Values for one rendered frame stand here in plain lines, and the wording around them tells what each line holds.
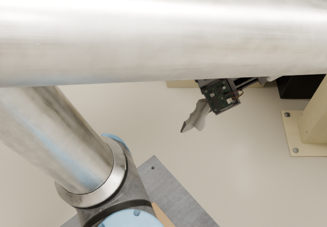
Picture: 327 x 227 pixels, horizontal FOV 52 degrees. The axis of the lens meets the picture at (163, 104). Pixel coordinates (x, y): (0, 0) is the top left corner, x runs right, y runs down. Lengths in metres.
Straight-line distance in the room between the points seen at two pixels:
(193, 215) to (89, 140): 0.49
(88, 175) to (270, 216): 1.18
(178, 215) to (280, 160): 0.91
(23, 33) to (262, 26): 0.19
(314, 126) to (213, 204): 0.59
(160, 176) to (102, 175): 0.39
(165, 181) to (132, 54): 0.79
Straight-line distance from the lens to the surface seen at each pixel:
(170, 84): 1.90
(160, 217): 0.94
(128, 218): 0.65
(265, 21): 0.31
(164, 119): 1.80
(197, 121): 0.70
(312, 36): 0.36
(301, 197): 1.74
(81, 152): 0.56
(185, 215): 0.97
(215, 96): 0.62
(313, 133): 1.78
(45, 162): 0.54
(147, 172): 1.02
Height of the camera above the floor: 1.53
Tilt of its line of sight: 56 degrees down
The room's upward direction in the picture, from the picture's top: straight up
